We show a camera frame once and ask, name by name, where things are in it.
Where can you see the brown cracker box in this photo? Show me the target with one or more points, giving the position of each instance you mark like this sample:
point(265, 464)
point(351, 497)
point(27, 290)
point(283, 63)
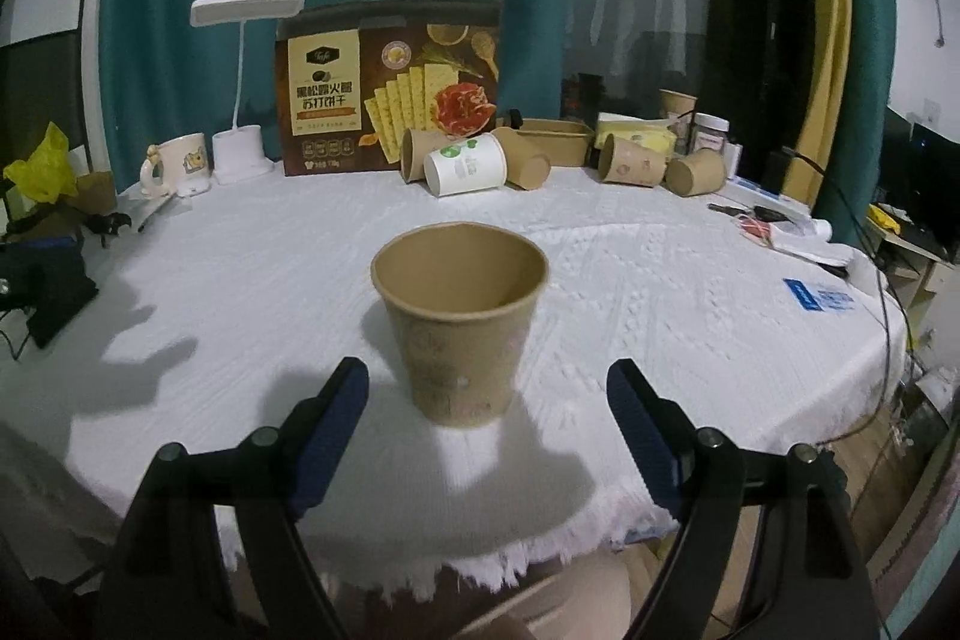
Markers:
point(354, 79)

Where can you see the yellow tissue pack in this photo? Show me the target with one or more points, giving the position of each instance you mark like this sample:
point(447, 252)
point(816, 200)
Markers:
point(655, 134)

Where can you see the yellow curtain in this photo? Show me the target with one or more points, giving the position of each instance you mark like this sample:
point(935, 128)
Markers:
point(819, 54)

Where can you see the white lidded jar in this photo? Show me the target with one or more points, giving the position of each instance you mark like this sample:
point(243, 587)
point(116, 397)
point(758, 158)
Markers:
point(708, 132)

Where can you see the blue white card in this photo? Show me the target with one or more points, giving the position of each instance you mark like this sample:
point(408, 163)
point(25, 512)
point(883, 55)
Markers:
point(819, 298)

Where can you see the white green paper cup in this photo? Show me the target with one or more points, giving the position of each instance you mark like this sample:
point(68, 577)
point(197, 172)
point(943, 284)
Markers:
point(473, 164)

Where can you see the brown paper cup right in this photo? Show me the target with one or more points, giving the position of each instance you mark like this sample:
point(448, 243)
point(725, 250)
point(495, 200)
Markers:
point(699, 173)

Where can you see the white papers pile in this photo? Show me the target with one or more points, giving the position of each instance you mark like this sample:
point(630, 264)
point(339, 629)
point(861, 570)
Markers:
point(786, 238)

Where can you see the white textured tablecloth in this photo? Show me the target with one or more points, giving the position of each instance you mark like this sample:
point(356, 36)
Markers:
point(227, 309)

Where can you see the brown rectangular paper tray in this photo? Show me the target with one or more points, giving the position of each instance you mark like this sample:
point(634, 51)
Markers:
point(566, 142)

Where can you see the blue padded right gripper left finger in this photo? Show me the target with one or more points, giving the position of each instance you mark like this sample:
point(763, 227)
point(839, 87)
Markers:
point(320, 428)

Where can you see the white side desk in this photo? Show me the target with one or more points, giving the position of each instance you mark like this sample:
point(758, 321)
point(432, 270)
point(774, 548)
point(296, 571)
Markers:
point(916, 275)

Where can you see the plain brown paper cup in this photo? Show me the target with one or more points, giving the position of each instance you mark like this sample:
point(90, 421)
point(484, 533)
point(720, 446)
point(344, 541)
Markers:
point(527, 166)

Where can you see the white cartoon mug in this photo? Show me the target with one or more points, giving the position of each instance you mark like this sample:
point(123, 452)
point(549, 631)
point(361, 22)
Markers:
point(177, 167)

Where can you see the white desk lamp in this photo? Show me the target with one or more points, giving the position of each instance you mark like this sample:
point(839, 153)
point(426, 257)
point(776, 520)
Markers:
point(238, 153)

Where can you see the brown patterned paper cup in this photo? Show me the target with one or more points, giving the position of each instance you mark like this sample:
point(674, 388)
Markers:
point(461, 298)

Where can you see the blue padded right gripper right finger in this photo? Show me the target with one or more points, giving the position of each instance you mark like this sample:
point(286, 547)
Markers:
point(655, 431)

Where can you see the white power strip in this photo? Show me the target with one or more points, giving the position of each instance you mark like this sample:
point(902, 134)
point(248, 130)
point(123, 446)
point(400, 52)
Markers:
point(748, 194)

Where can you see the patterned paper cup near tray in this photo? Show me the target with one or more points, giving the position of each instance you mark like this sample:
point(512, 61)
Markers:
point(627, 163)

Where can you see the black phone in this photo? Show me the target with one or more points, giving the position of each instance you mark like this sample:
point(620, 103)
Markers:
point(60, 313)

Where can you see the teal curtain right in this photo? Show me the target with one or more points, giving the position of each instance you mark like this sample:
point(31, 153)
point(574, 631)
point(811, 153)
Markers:
point(852, 171)

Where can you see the upright brown paper cup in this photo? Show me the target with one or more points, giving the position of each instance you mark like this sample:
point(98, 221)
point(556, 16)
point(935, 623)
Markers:
point(679, 108)

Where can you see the brown paper cup behind white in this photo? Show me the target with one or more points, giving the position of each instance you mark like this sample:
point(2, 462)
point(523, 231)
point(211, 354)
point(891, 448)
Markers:
point(416, 145)

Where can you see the black monitor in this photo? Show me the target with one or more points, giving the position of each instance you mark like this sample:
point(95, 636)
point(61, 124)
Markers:
point(918, 179)

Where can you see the black keys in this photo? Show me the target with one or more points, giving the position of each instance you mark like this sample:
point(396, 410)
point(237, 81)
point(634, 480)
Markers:
point(757, 213)

